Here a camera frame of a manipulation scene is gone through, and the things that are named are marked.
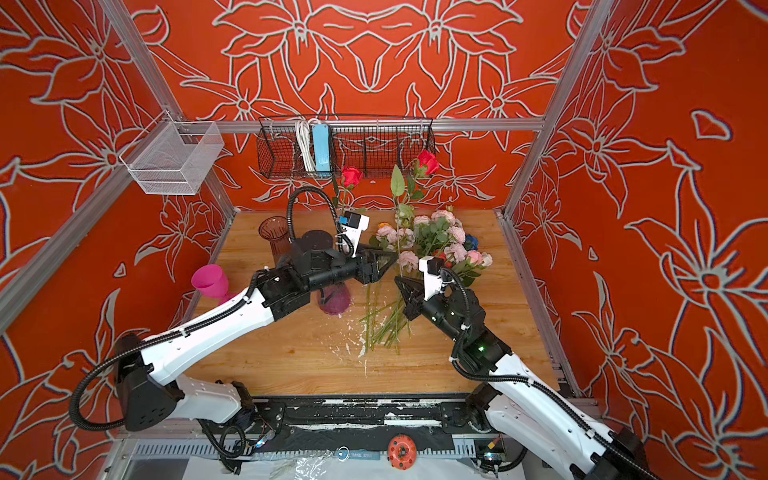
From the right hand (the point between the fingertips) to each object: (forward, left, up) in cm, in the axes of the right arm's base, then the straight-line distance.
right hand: (393, 279), depth 69 cm
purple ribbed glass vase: (+4, +16, -18) cm, 25 cm away
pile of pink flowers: (+31, -8, -22) cm, 39 cm away
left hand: (+3, +1, +8) cm, 8 cm away
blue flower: (+28, -29, -21) cm, 45 cm away
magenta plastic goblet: (+9, +53, -14) cm, 56 cm away
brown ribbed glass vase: (+25, +36, -9) cm, 45 cm away
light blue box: (+42, +20, +8) cm, 48 cm away
